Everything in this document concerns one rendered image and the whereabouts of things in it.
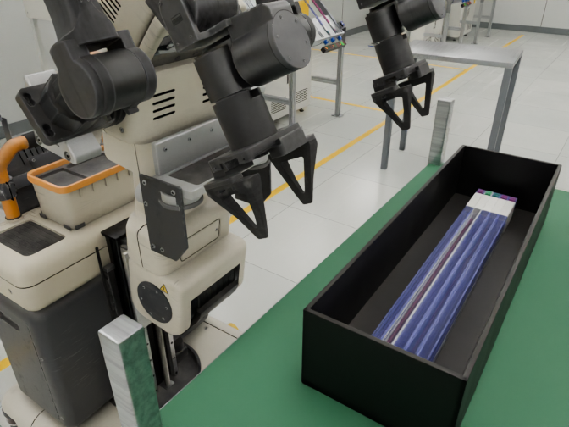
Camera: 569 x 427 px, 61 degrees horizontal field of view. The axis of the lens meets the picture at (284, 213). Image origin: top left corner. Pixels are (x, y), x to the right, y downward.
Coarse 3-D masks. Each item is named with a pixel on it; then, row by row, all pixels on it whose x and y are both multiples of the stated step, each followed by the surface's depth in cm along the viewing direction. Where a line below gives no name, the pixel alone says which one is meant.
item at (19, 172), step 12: (24, 156) 123; (36, 156) 124; (48, 156) 127; (12, 168) 120; (24, 168) 122; (36, 168) 124; (12, 180) 114; (24, 180) 119; (0, 192) 112; (12, 192) 113; (24, 192) 122; (24, 204) 121; (36, 204) 124
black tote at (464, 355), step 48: (432, 192) 81; (528, 192) 89; (384, 240) 66; (432, 240) 81; (528, 240) 63; (336, 288) 56; (384, 288) 70; (480, 288) 70; (336, 336) 50; (480, 336) 48; (336, 384) 53; (384, 384) 49; (432, 384) 45
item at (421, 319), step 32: (480, 192) 89; (480, 224) 79; (448, 256) 71; (480, 256) 71; (416, 288) 65; (448, 288) 65; (384, 320) 59; (416, 320) 59; (448, 320) 59; (416, 352) 55
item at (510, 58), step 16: (416, 48) 306; (432, 48) 306; (448, 48) 306; (464, 48) 306; (480, 48) 306; (496, 48) 306; (512, 48) 306; (480, 64) 279; (496, 64) 275; (512, 64) 271; (512, 80) 311; (496, 112) 285; (384, 128) 325; (496, 128) 289; (384, 144) 330; (400, 144) 368; (496, 144) 333; (384, 160) 335
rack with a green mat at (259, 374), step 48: (432, 144) 110; (528, 288) 72; (144, 336) 44; (240, 336) 63; (288, 336) 63; (528, 336) 63; (144, 384) 46; (192, 384) 57; (240, 384) 57; (288, 384) 57; (480, 384) 57; (528, 384) 57
